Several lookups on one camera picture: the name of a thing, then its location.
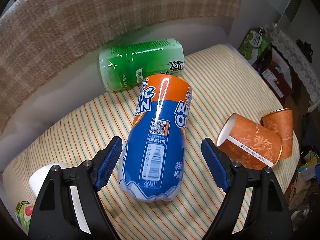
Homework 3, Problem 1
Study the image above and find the orange paper cup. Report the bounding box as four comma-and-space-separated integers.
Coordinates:
216, 113, 283, 170
261, 108, 293, 160

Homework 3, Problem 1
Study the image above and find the blue orange Arctic Ocean cup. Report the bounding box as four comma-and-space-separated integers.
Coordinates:
118, 74, 193, 202

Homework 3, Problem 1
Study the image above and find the white plastic cup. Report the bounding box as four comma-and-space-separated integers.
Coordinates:
28, 162, 91, 234

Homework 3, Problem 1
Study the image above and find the green tea bottle cup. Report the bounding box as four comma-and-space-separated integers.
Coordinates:
98, 38, 184, 92

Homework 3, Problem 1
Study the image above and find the green red label jar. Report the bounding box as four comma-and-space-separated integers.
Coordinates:
15, 200, 34, 231

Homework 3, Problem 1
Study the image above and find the striped yellow cushion mat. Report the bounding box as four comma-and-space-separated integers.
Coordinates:
3, 45, 299, 239

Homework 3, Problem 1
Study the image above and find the white lace cloth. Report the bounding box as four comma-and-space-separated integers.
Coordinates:
265, 23, 319, 112

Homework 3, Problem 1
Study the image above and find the green white paper bag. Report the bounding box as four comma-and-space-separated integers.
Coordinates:
238, 28, 271, 64

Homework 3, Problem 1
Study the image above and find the plaid beige cloth cover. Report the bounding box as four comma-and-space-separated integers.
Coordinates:
1, 0, 241, 129

